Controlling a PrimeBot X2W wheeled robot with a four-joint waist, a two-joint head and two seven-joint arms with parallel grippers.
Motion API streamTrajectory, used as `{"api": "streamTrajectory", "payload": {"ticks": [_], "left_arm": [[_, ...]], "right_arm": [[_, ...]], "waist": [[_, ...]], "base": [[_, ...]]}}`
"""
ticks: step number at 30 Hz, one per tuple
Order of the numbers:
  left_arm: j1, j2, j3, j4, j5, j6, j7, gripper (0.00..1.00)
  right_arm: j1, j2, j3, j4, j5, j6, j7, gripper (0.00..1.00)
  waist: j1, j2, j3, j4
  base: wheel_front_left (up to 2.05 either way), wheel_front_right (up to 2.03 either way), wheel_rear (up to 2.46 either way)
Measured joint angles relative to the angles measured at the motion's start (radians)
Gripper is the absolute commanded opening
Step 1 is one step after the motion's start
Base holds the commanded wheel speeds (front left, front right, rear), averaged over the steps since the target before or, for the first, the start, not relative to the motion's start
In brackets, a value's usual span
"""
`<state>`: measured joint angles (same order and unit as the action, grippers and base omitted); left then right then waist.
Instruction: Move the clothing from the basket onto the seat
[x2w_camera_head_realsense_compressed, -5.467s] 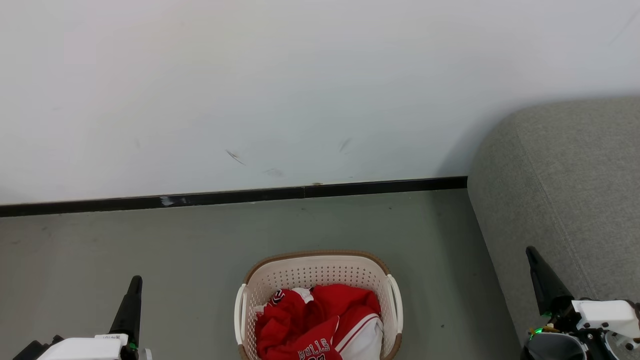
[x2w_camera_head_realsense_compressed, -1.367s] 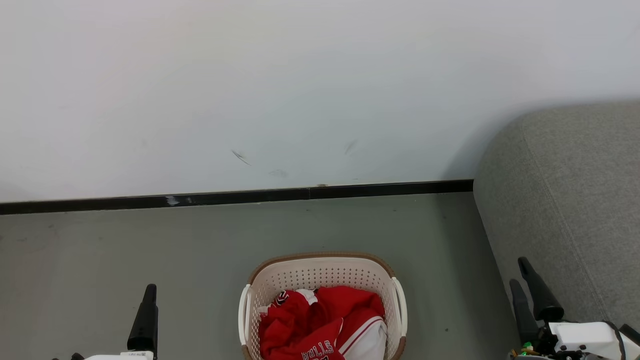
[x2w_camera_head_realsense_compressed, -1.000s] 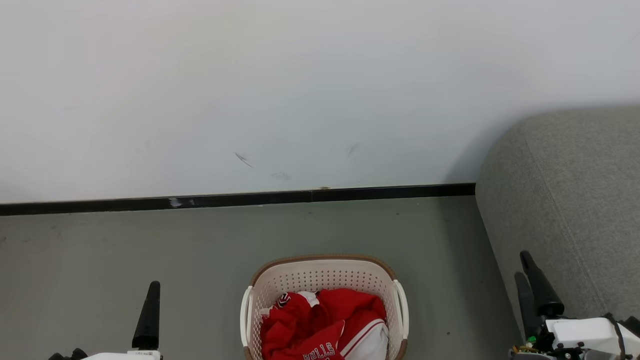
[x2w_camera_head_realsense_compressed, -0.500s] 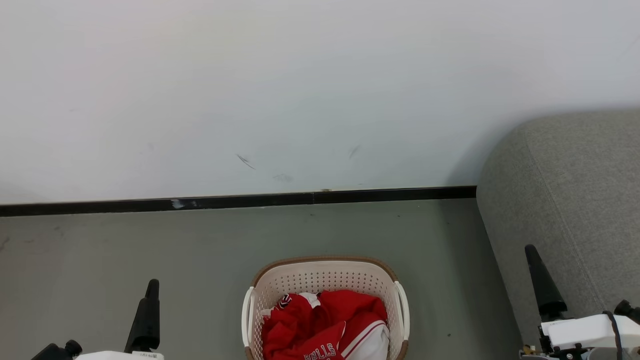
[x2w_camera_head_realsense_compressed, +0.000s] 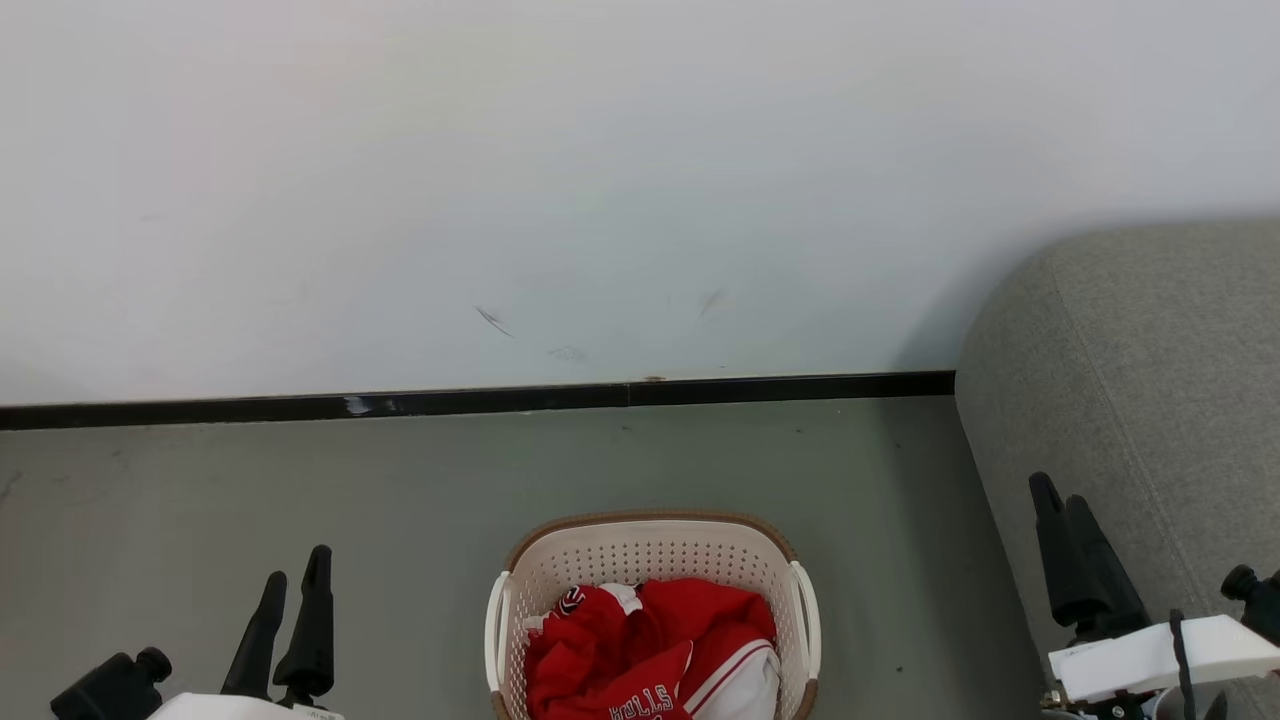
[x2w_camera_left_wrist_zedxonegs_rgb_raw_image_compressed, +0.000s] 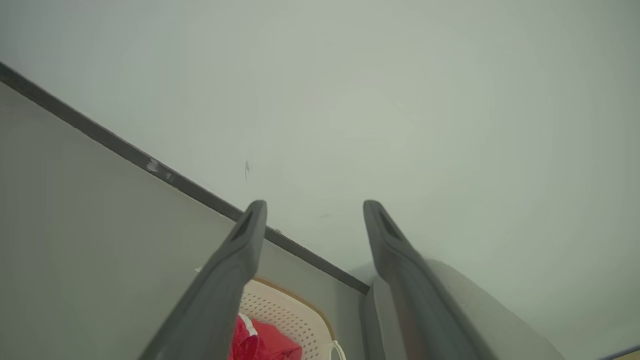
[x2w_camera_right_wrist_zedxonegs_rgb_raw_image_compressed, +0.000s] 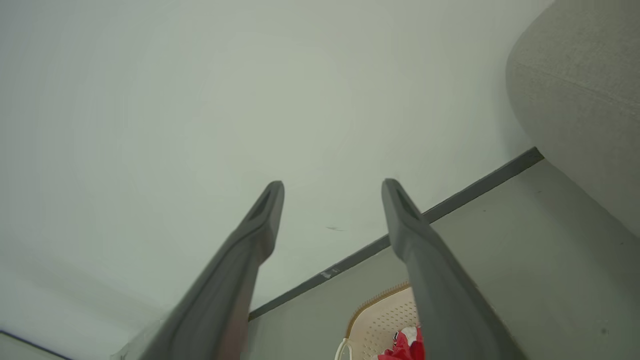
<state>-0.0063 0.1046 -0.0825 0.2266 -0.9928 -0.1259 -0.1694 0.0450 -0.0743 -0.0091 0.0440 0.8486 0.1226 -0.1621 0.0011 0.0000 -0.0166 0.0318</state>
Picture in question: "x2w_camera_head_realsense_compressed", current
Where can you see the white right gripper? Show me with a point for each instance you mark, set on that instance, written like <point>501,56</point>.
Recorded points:
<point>1130,660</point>

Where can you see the black baseboard strip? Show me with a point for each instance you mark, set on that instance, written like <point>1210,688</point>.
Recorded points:
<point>500,400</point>

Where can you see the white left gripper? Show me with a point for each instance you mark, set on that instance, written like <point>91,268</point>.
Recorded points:
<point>235,709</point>

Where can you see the red and white jersey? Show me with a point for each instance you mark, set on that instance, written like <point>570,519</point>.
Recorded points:
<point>610,655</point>

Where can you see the grey fabric sofa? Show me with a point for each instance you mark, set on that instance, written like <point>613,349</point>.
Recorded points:
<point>1130,380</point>

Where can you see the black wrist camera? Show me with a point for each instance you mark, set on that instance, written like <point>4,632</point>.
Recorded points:
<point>105,690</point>
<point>1258,600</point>

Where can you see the cream perforated laundry basket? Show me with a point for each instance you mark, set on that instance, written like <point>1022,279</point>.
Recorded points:
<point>650,550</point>

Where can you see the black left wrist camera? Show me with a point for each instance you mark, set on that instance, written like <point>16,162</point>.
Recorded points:
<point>105,690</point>

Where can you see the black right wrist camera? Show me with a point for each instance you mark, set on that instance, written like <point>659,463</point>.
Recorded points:
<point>1258,600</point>

